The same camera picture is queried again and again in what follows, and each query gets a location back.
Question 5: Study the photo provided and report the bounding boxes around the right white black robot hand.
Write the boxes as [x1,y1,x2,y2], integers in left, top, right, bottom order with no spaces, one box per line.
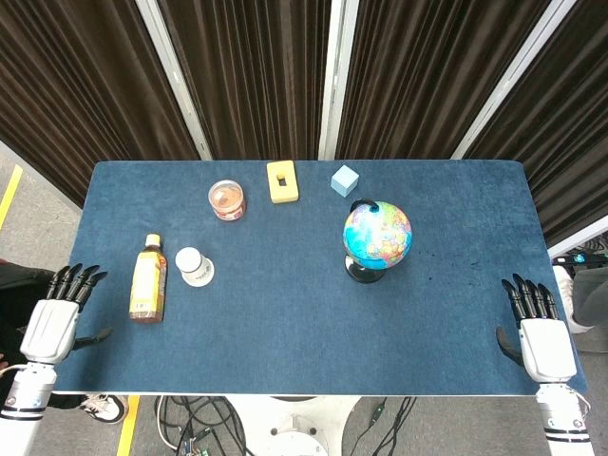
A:
[495,273,579,383]

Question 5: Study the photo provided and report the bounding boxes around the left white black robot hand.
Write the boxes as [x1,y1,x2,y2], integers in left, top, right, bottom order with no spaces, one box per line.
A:
[19,264,114,366]

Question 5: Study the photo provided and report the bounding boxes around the small desk globe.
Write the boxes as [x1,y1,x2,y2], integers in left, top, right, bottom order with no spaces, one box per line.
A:
[342,197,413,285]

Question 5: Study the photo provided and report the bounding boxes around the seated person dark clothes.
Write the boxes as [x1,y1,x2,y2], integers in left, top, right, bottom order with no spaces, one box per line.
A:
[0,258,57,333]

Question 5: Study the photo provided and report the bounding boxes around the grey trouser leg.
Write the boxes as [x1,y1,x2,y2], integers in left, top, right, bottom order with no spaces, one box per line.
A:
[571,265,608,330]

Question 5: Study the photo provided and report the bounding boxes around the black foot pedal green light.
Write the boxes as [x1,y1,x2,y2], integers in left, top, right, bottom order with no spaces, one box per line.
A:
[552,250,608,273]

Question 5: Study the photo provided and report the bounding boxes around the white black sneaker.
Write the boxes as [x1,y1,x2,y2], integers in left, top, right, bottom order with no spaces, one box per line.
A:
[79,392,130,425]

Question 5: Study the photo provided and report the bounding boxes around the yellow tea bottle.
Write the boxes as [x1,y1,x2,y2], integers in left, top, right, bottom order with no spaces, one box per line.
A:
[128,233,168,325]

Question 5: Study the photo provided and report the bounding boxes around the yellow floor tape strip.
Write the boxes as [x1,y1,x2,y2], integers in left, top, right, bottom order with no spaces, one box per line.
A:
[116,394,142,456]
[0,164,25,230]

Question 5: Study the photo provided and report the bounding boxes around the white jar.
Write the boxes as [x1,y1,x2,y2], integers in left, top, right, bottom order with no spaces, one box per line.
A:
[174,247,216,288]

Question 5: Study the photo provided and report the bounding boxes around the orange jar clear lid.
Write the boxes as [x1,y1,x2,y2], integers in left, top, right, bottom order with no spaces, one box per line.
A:
[207,179,248,222]

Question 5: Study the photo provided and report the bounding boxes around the dark brown curtain panel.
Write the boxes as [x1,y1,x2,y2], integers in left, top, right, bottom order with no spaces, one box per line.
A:
[0,0,200,209]
[334,0,555,161]
[159,0,333,161]
[463,0,608,249]

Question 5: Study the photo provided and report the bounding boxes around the blue felt table mat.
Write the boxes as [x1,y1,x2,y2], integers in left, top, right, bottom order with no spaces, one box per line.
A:
[50,160,588,396]

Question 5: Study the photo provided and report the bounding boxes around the light blue cube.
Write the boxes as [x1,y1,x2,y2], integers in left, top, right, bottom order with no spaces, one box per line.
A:
[331,164,360,198]

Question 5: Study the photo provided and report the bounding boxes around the white table base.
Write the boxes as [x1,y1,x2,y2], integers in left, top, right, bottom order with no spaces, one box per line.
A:
[226,394,363,456]

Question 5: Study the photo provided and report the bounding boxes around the black cable bundle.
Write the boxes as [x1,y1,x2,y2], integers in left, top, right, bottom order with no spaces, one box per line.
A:
[154,395,256,456]

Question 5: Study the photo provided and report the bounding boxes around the black cable with inline switch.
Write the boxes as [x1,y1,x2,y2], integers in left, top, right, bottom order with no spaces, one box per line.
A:
[345,395,418,456]

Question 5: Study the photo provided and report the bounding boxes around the white partition post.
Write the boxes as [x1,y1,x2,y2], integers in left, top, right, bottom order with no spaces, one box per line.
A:
[135,0,213,162]
[317,0,360,161]
[450,0,591,161]

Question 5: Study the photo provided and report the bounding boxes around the yellow block with switch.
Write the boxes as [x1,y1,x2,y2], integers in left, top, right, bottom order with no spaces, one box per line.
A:
[266,160,301,206]

